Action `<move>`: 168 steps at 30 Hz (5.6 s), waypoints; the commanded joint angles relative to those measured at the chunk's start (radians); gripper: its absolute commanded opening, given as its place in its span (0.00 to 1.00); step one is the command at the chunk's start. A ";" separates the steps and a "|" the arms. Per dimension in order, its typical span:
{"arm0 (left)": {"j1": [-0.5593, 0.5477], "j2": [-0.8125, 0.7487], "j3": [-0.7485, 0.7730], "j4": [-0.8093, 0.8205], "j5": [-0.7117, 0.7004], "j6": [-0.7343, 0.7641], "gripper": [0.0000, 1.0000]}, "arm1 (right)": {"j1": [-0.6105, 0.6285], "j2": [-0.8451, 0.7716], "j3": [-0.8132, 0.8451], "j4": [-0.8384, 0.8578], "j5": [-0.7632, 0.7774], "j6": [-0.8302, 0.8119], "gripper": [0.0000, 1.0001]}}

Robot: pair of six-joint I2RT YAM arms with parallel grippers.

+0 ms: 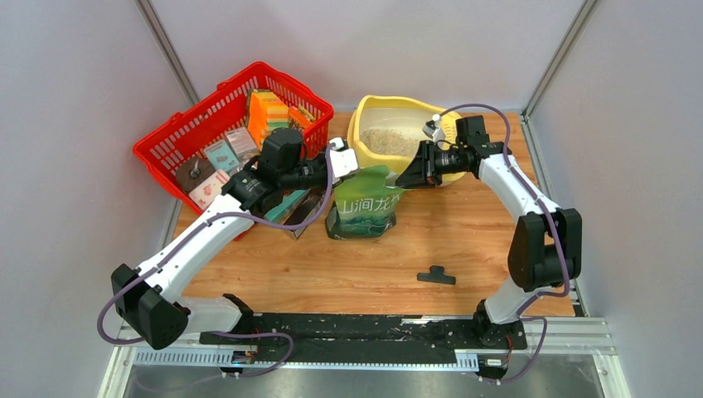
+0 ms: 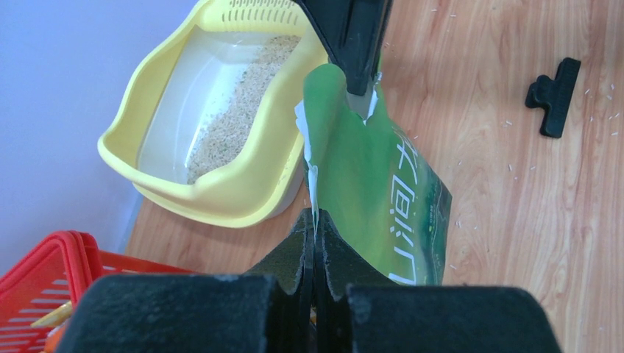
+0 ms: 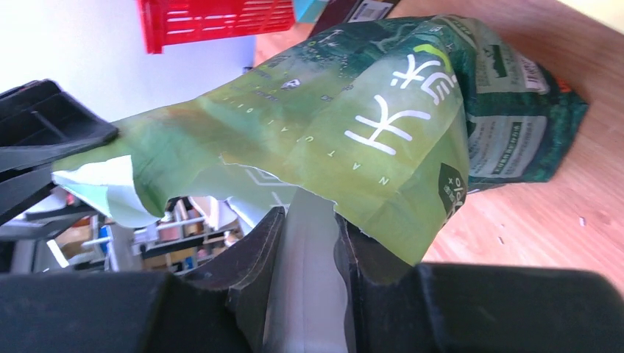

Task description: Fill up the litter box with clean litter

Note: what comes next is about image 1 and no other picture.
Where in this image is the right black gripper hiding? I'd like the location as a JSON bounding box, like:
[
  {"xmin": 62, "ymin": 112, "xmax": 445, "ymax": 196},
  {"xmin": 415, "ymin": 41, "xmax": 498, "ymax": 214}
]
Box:
[{"xmin": 395, "ymin": 140, "xmax": 468, "ymax": 189}]

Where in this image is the green litter bag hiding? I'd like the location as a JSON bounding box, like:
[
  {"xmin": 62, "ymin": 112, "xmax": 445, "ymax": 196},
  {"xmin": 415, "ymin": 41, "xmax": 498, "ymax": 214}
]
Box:
[{"xmin": 325, "ymin": 165, "xmax": 405, "ymax": 240}]

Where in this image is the black bag clip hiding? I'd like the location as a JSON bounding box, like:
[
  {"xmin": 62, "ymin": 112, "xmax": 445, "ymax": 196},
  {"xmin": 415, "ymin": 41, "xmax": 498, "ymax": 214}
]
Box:
[{"xmin": 416, "ymin": 265, "xmax": 456, "ymax": 285}]

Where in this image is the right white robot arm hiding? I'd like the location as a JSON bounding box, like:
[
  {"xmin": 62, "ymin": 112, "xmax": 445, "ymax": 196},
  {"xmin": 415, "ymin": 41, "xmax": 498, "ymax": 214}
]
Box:
[{"xmin": 395, "ymin": 116, "xmax": 583, "ymax": 347}]

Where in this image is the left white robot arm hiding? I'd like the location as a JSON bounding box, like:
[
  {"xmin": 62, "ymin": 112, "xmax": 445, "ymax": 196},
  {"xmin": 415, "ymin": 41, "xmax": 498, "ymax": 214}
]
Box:
[{"xmin": 97, "ymin": 128, "xmax": 359, "ymax": 350}]

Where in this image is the dark brown box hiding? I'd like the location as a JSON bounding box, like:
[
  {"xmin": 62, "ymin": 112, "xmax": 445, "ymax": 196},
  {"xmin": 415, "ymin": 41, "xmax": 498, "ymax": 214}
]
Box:
[{"xmin": 284, "ymin": 189, "xmax": 324, "ymax": 226}]

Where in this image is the yellow litter box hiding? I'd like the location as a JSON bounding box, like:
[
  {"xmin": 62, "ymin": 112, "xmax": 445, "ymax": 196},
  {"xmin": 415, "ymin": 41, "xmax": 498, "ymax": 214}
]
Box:
[{"xmin": 347, "ymin": 95, "xmax": 443, "ymax": 179}]

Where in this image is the teal box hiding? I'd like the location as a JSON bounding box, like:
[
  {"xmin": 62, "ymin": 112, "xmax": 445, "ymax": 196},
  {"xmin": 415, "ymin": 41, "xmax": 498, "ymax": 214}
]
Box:
[{"xmin": 264, "ymin": 190, "xmax": 308, "ymax": 224}]

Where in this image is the orange sponge stack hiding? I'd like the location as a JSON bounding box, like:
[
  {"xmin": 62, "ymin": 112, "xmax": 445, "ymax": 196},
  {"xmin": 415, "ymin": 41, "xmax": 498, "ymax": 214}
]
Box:
[{"xmin": 246, "ymin": 89, "xmax": 316, "ymax": 148}]

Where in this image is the grey pink packet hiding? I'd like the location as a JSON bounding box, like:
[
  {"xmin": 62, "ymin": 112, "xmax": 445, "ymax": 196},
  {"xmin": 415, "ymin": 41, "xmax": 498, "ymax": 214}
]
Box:
[{"xmin": 225, "ymin": 127, "xmax": 259, "ymax": 163}]

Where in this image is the teal small packet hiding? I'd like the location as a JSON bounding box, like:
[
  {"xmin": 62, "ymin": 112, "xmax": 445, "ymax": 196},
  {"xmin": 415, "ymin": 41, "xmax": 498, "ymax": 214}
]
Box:
[{"xmin": 204, "ymin": 139, "xmax": 240, "ymax": 173}]

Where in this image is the pink white packet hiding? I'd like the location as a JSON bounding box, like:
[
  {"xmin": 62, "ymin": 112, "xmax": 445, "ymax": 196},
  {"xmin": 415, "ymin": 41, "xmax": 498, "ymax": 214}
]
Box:
[{"xmin": 188, "ymin": 169, "xmax": 230, "ymax": 211}]

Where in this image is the brown round disc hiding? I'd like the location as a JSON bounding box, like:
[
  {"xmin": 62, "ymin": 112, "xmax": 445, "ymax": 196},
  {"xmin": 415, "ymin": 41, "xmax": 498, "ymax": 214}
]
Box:
[{"xmin": 176, "ymin": 156, "xmax": 216, "ymax": 193}]

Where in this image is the red plastic basket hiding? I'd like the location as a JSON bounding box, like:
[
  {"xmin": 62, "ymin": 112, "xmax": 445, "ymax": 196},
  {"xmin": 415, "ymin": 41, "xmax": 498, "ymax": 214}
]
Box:
[{"xmin": 133, "ymin": 61, "xmax": 334, "ymax": 216}]

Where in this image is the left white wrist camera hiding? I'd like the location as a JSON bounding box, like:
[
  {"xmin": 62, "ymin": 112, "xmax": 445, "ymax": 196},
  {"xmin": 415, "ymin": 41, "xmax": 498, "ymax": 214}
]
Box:
[{"xmin": 329, "ymin": 138, "xmax": 361, "ymax": 182}]

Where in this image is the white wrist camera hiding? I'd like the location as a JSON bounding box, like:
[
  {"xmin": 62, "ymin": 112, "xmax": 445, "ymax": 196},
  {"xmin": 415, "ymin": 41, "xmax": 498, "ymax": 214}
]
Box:
[
  {"xmin": 329, "ymin": 138, "xmax": 361, "ymax": 182},
  {"xmin": 422, "ymin": 114, "xmax": 446, "ymax": 143}
]

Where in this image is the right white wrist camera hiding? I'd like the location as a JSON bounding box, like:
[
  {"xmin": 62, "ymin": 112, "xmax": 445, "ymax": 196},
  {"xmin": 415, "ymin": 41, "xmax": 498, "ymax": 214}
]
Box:
[{"xmin": 422, "ymin": 114, "xmax": 446, "ymax": 143}]

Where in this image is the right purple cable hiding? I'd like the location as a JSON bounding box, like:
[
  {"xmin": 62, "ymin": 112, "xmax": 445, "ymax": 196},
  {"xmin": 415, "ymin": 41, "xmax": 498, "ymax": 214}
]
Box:
[{"xmin": 436, "ymin": 104, "xmax": 572, "ymax": 385}]

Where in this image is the purple cable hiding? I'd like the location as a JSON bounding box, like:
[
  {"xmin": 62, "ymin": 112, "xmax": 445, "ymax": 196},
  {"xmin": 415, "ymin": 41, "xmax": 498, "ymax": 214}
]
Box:
[
  {"xmin": 96, "ymin": 145, "xmax": 337, "ymax": 380},
  {"xmin": 436, "ymin": 104, "xmax": 572, "ymax": 385}
]

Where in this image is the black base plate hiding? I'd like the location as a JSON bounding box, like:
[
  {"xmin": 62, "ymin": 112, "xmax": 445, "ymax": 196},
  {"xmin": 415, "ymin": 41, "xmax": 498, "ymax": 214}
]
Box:
[{"xmin": 198, "ymin": 312, "xmax": 528, "ymax": 366}]

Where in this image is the aluminium frame rail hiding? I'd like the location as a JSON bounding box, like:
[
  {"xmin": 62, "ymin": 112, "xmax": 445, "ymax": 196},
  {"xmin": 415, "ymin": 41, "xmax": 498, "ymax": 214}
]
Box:
[{"xmin": 99, "ymin": 313, "xmax": 631, "ymax": 397}]

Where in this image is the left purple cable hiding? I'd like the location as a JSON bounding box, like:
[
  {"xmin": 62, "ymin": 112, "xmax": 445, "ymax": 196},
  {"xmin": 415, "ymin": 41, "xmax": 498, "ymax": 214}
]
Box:
[{"xmin": 96, "ymin": 145, "xmax": 337, "ymax": 380}]

